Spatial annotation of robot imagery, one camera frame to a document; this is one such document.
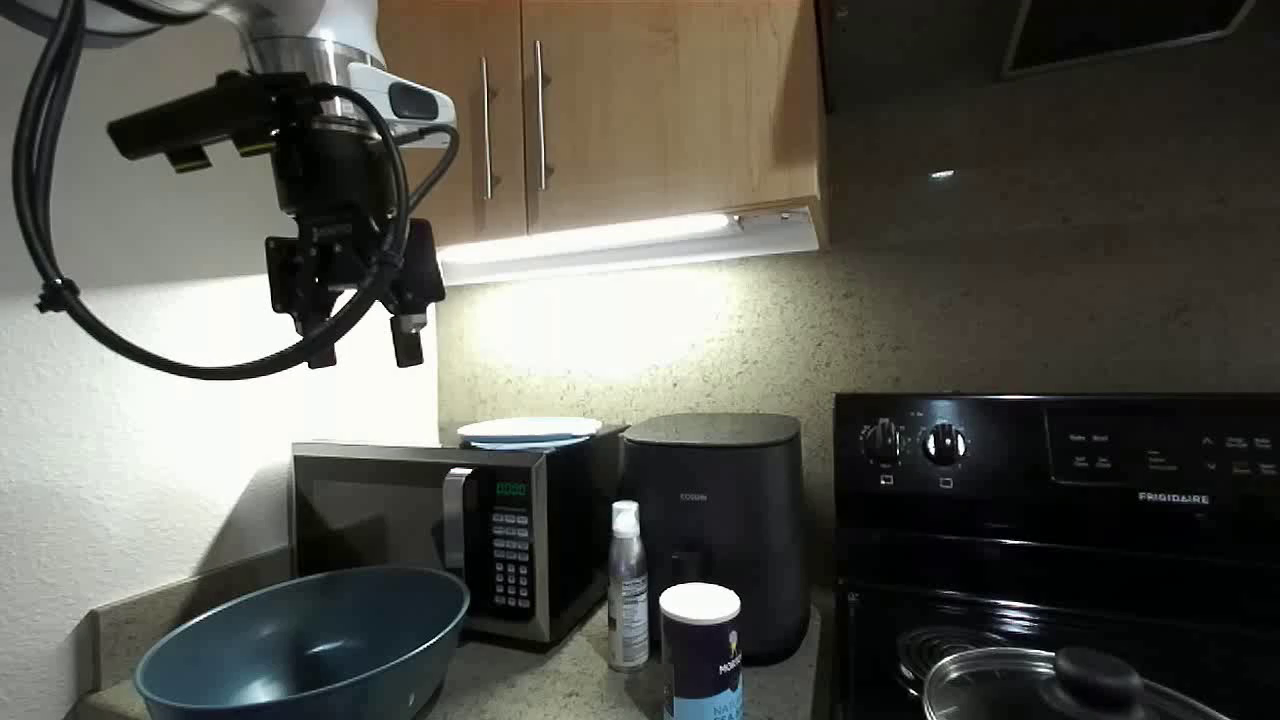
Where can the wooden upper cabinet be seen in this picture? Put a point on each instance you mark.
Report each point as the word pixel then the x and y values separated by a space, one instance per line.
pixel 614 110

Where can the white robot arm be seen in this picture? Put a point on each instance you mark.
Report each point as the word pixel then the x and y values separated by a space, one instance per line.
pixel 333 47

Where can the white spray bottle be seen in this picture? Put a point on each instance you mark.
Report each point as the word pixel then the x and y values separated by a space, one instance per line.
pixel 630 588

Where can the light blue plate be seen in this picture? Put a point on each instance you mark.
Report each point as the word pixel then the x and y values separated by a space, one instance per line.
pixel 528 431

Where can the black electric stove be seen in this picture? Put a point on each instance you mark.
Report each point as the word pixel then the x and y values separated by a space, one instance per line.
pixel 1127 521

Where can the stainless steel microwave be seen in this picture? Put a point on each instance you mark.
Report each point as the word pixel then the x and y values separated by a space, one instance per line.
pixel 527 529

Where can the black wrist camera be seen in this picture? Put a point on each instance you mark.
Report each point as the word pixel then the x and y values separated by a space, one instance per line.
pixel 239 110

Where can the large blue bowl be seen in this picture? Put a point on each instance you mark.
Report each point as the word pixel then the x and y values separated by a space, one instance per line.
pixel 329 647

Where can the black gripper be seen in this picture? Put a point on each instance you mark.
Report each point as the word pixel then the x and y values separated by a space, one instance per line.
pixel 338 191

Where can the black range hood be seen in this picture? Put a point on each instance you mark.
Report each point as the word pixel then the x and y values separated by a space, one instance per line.
pixel 890 50

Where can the under-cabinet light strip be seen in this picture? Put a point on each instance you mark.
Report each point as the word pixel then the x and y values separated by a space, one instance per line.
pixel 695 237

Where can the blue canister white lid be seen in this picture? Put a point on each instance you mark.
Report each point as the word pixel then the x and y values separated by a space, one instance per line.
pixel 701 654

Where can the black air fryer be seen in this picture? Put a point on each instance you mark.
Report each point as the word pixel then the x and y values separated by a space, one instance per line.
pixel 723 503

